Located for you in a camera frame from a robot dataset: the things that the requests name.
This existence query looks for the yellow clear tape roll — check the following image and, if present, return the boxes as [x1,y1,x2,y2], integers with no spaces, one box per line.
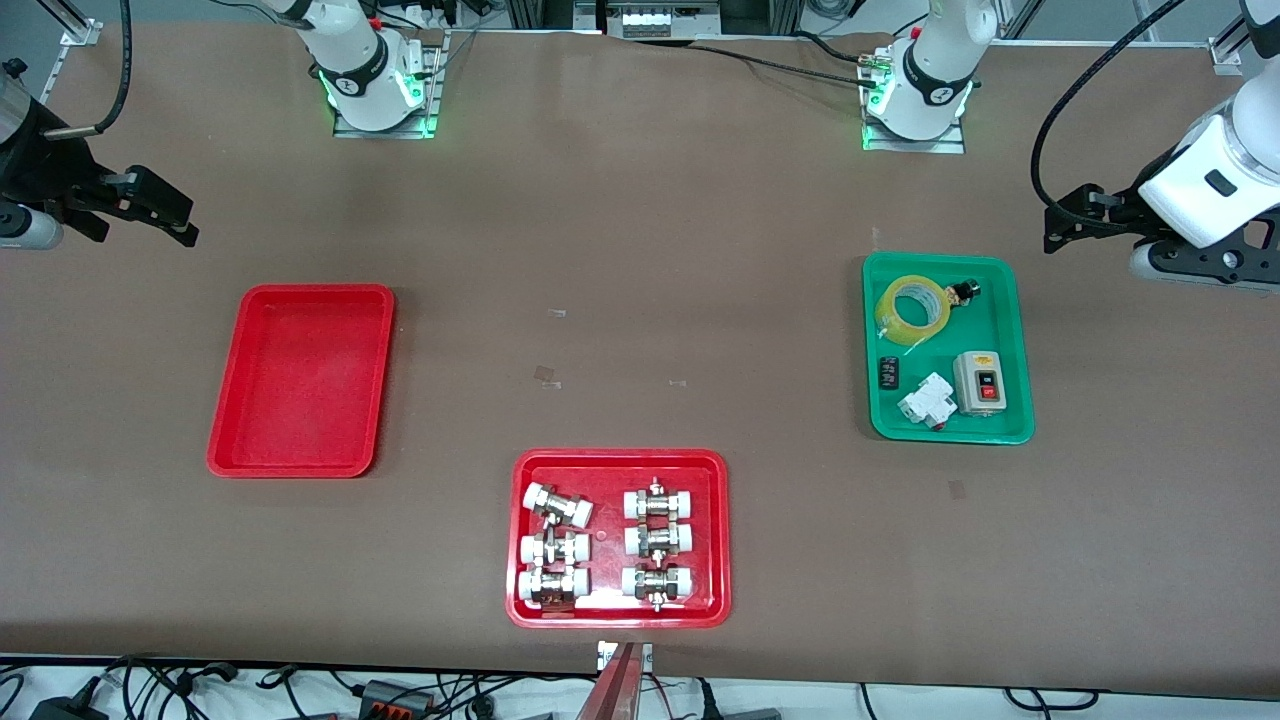
[875,273,953,346]

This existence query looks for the green plastic tray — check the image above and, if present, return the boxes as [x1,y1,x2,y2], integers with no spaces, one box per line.
[862,252,1035,445]

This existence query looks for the red plastic tray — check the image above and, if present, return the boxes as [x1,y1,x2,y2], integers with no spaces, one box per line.
[207,284,396,479]
[505,448,732,630]

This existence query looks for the grey push button box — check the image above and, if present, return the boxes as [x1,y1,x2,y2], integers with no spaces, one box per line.
[951,351,1008,417]

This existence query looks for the white circuit breaker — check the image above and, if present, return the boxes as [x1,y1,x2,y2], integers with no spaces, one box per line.
[896,372,956,431]

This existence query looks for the white terminal block device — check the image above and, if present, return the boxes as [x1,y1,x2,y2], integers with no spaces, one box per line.
[600,0,723,41]

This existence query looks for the black power adapter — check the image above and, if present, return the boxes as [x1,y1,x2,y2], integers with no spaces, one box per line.
[28,680,111,720]

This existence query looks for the metal valve white caps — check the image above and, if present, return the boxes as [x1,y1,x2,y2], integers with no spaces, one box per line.
[624,520,694,559]
[522,482,594,529]
[623,478,696,521]
[517,566,591,609]
[621,562,696,611]
[519,530,591,567]

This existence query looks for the black power box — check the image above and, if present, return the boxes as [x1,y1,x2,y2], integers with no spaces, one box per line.
[358,680,437,717]

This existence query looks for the reddish aluminium stand bar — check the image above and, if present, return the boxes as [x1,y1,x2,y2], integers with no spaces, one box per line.
[575,643,643,720]

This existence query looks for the black left camera bracket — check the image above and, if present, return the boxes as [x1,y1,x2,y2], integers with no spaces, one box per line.
[1150,215,1280,291]

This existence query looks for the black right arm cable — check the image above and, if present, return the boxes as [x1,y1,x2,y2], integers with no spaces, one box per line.
[45,0,133,138]

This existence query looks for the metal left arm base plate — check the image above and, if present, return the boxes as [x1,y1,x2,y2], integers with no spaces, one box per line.
[862,45,967,154]

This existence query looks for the aluminium frame profile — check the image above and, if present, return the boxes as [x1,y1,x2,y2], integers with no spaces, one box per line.
[1208,15,1248,73]
[40,0,103,48]

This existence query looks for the black table cable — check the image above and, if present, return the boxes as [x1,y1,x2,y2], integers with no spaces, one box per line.
[690,42,873,86]
[795,32,883,65]

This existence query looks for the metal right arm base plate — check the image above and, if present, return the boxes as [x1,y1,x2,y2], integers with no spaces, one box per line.
[333,28,448,140]

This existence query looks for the black floor cable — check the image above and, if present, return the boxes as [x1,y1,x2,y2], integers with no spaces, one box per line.
[1005,688,1101,713]

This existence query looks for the metal camera stand bracket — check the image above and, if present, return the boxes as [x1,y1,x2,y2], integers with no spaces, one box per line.
[597,640,654,673]

